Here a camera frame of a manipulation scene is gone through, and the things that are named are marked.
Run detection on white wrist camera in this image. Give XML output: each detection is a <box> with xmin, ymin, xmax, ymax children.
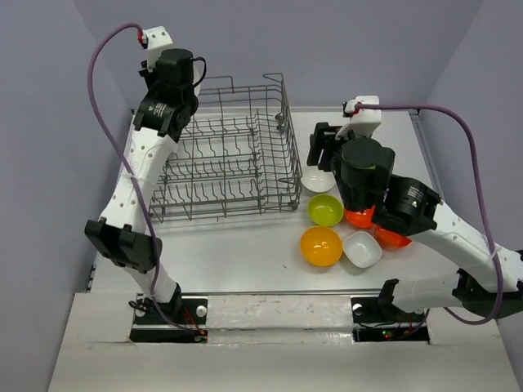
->
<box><xmin>335</xmin><ymin>96</ymin><xmax>382</xmax><ymax>140</ymax></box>
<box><xmin>137</xmin><ymin>26</ymin><xmax>175</xmax><ymax>73</ymax></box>

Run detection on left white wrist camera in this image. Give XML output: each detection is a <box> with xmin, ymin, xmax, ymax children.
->
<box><xmin>137</xmin><ymin>26</ymin><xmax>175</xmax><ymax>73</ymax></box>

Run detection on white round bowl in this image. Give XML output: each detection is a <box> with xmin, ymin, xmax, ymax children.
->
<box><xmin>193</xmin><ymin>63</ymin><xmax>202</xmax><ymax>97</ymax></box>
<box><xmin>302</xmin><ymin>171</ymin><xmax>336</xmax><ymax>194</ymax></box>

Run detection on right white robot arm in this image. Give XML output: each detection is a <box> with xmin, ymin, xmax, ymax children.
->
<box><xmin>306</xmin><ymin>122</ymin><xmax>522</xmax><ymax>320</ymax></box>

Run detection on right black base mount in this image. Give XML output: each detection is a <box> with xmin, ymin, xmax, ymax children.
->
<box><xmin>351</xmin><ymin>296</ymin><xmax>430</xmax><ymax>343</ymax></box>

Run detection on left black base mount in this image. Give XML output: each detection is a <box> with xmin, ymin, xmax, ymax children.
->
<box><xmin>128</xmin><ymin>296</ymin><xmax>208</xmax><ymax>344</ymax></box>

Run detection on orange round plastic bowl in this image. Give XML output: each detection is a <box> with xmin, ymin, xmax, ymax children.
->
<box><xmin>344</xmin><ymin>206</ymin><xmax>375</xmax><ymax>229</ymax></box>

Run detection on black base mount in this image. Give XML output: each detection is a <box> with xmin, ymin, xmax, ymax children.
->
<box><xmin>351</xmin><ymin>296</ymin><xmax>430</xmax><ymax>343</ymax></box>
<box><xmin>128</xmin><ymin>296</ymin><xmax>208</xmax><ymax>344</ymax></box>

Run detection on orange square plastic bowl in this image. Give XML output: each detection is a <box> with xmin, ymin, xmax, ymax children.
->
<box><xmin>373</xmin><ymin>225</ymin><xmax>412</xmax><ymax>250</ymax></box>

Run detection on white square bowl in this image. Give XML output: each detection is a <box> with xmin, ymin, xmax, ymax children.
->
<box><xmin>342</xmin><ymin>231</ymin><xmax>382</xmax><ymax>269</ymax></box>

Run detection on grey wire dish rack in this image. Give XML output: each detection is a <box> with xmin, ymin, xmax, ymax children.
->
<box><xmin>149</xmin><ymin>73</ymin><xmax>302</xmax><ymax>222</ymax></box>

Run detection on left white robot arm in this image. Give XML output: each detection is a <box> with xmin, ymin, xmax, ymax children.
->
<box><xmin>84</xmin><ymin>48</ymin><xmax>198</xmax><ymax>323</ymax></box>

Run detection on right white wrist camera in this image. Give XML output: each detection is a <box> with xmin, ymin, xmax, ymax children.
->
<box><xmin>335</xmin><ymin>96</ymin><xmax>382</xmax><ymax>140</ymax></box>

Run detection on green plastic bowl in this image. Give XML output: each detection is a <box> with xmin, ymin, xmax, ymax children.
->
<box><xmin>307</xmin><ymin>194</ymin><xmax>344</xmax><ymax>227</ymax></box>

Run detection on yellow plastic bowl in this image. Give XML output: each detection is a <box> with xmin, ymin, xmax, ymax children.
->
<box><xmin>300</xmin><ymin>225</ymin><xmax>343</xmax><ymax>267</ymax></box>

